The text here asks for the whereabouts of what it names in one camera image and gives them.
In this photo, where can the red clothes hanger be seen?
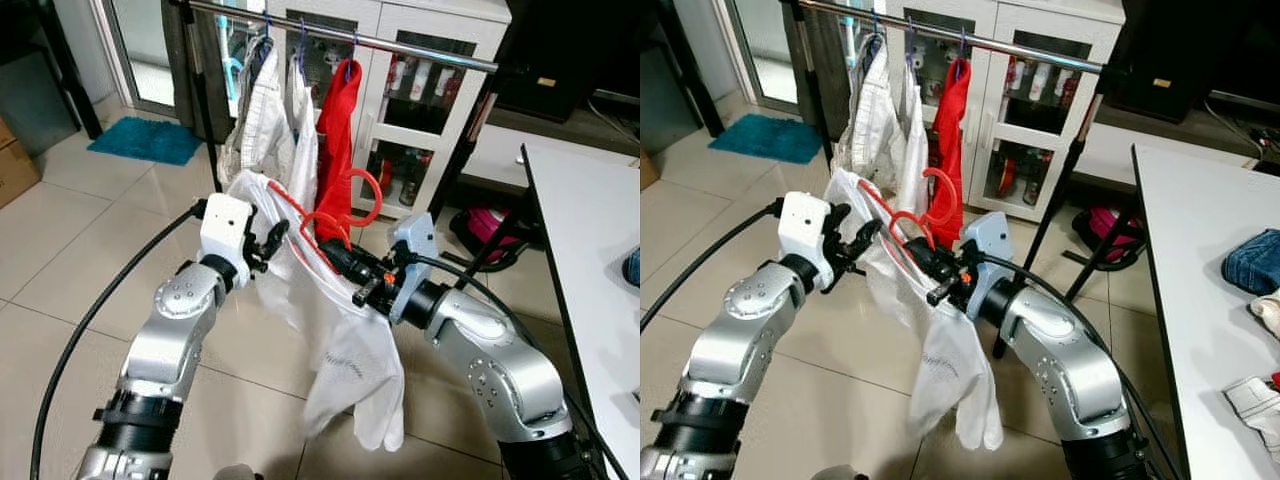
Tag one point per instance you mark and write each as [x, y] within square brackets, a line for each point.
[379, 197]
[955, 197]

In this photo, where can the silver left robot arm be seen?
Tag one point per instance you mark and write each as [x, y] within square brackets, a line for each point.
[165, 330]
[745, 330]

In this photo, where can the hanging plain white garment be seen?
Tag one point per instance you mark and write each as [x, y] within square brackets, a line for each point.
[303, 140]
[912, 140]

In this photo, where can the hanging red garment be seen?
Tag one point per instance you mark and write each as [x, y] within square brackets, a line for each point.
[338, 130]
[950, 130]

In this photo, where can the hanging white patterned garment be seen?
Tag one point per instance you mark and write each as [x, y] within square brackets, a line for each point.
[262, 110]
[875, 110]

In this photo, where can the pink and black bag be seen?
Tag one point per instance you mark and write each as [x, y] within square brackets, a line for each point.
[1105, 225]
[485, 228]

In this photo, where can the teal floor mat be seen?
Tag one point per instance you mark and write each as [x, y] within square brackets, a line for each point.
[765, 138]
[145, 140]

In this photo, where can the black upright rack pole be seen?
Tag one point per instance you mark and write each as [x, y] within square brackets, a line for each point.
[203, 110]
[818, 100]

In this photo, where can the black slanted rack pole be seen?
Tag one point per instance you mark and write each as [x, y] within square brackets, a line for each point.
[1060, 185]
[470, 145]

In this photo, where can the white glass-door cabinet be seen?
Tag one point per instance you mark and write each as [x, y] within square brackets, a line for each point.
[1110, 150]
[480, 150]

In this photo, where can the folded blue jeans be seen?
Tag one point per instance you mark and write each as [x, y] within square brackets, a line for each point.
[1252, 262]
[634, 268]

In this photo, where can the cardboard box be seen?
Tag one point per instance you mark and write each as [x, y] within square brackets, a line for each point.
[648, 170]
[15, 165]

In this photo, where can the grey robot leg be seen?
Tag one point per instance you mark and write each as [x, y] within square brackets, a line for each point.
[238, 473]
[842, 473]

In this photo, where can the large black box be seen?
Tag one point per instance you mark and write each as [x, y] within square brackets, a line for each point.
[1190, 60]
[570, 60]

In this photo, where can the cream cloth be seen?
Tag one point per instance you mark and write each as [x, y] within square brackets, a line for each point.
[1268, 312]

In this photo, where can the white garment with red trim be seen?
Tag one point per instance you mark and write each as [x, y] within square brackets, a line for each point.
[1255, 405]

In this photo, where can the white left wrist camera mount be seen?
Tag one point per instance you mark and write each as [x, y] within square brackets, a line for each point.
[803, 222]
[225, 225]

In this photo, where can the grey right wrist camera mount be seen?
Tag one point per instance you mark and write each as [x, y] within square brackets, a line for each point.
[415, 240]
[990, 240]

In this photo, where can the glass door with white frame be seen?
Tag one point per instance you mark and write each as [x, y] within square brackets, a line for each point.
[140, 50]
[765, 45]

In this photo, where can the metal clothes rack rail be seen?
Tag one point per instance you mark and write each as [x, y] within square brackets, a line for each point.
[420, 47]
[1030, 48]

